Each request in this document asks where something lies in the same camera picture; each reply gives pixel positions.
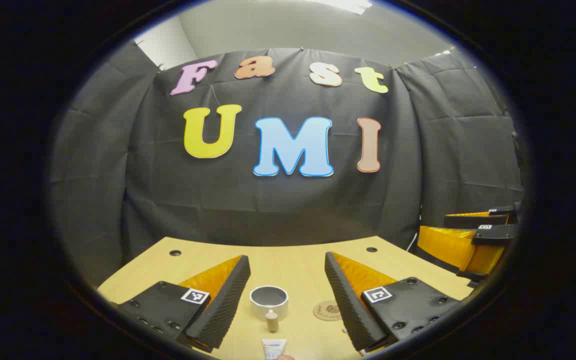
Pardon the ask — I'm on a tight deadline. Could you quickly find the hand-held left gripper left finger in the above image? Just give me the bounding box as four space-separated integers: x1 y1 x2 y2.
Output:
110 255 252 353

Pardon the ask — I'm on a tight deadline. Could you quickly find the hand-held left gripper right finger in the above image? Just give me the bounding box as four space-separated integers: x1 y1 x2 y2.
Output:
324 251 474 353

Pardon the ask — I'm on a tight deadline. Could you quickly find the round cork coaster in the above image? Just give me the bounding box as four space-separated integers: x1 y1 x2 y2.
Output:
312 300 343 322

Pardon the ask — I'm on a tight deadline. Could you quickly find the white cup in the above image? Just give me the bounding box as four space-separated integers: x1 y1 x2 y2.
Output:
249 285 289 333

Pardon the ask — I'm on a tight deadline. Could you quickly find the white toothpaste tube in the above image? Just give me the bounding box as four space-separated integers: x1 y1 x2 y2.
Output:
261 338 288 360

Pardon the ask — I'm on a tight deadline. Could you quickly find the wooden desktop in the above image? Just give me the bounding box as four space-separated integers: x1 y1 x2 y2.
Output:
97 236 474 360

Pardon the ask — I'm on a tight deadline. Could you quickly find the black backdrop cloth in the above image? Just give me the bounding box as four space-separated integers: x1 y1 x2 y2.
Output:
50 42 525 286

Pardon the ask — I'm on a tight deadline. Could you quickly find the white ceiling light panel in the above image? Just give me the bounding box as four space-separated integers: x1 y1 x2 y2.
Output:
313 0 373 15

